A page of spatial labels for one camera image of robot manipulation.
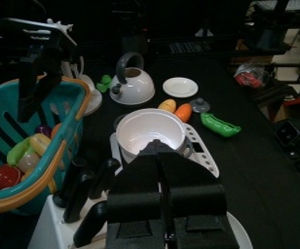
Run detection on large white plate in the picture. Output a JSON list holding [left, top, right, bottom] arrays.
[[224, 212, 254, 249]]

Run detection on black knife handle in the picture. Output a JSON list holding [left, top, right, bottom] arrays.
[[88, 158, 121, 200], [62, 171, 96, 224], [72, 200, 111, 249]]

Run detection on purple toy eggplant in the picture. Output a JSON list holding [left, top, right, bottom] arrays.
[[33, 124, 53, 138]]

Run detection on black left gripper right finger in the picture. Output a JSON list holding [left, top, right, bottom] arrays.
[[156, 139, 240, 249]]

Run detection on white toy kettle grey handle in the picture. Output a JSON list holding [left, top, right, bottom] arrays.
[[108, 52, 156, 106]]

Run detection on orange toy carrot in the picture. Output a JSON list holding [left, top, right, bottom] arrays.
[[173, 102, 193, 124]]

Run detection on small green toy vegetable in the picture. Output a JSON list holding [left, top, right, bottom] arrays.
[[95, 74, 113, 93]]

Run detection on red toy tomato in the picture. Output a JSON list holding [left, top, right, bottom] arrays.
[[0, 163, 25, 192]]

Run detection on white device with black knobs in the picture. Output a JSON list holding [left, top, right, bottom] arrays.
[[25, 194, 111, 249]]

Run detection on black sharpener handle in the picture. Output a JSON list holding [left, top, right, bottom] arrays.
[[52, 155, 88, 208]]

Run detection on black box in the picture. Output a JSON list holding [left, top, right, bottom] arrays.
[[272, 119, 300, 148]]

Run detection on yellow corn with green husk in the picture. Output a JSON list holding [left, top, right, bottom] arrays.
[[5, 132, 53, 166]]

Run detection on orange toy fruit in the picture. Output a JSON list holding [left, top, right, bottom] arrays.
[[49, 122, 64, 140]]

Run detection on yellow toy lemon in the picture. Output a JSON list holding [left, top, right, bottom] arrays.
[[156, 98, 176, 114]]

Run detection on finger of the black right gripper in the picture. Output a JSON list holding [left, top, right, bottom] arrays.
[[17, 48, 42, 125], [37, 47, 65, 100]]

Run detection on teal basket with orange rim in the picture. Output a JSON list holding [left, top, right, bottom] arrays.
[[0, 76, 92, 217]]

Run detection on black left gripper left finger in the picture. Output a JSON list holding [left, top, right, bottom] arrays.
[[105, 139, 167, 249]]

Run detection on white toy pot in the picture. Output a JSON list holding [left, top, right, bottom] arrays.
[[113, 107, 193, 165]]

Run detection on red item in plastic bag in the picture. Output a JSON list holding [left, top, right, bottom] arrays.
[[232, 62, 272, 89]]

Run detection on small white toy plate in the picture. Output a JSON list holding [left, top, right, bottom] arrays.
[[161, 76, 199, 99]]

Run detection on small grey toy lid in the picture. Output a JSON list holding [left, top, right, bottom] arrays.
[[188, 97, 211, 114]]

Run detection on beige toy onion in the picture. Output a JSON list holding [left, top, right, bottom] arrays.
[[16, 152, 41, 173]]

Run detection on green toy pea pod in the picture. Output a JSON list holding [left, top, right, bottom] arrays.
[[199, 112, 242, 138]]

